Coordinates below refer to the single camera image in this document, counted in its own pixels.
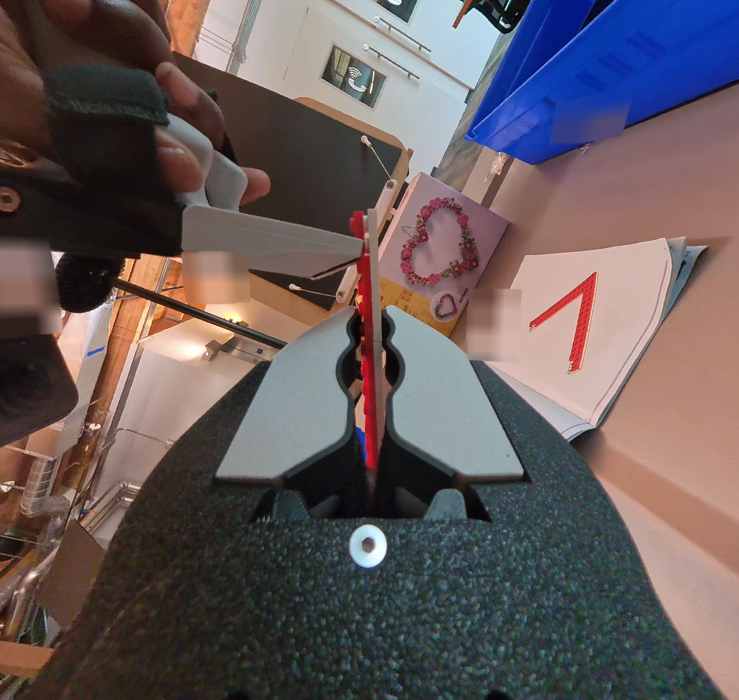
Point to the silver round air duct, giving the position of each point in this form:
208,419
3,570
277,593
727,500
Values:
40,486

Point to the yellow white lego box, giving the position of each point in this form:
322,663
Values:
439,232

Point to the lego instruction booklet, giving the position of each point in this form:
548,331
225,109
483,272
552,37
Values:
606,307

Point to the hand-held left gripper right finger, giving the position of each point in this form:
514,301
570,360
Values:
456,417

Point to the bent plywood black chair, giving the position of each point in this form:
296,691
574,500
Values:
300,151

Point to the black round pendant lamp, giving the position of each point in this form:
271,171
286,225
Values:
86,284

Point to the long red lego plate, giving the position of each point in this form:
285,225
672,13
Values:
372,446

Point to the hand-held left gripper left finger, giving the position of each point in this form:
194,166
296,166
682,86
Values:
288,417

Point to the clear plastic bag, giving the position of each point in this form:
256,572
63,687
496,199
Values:
499,166

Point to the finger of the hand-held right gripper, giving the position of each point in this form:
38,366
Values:
288,265
260,232

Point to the blue divided plastic bin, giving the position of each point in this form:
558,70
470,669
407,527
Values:
635,47

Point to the person's right hand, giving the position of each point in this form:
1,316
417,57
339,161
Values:
86,12

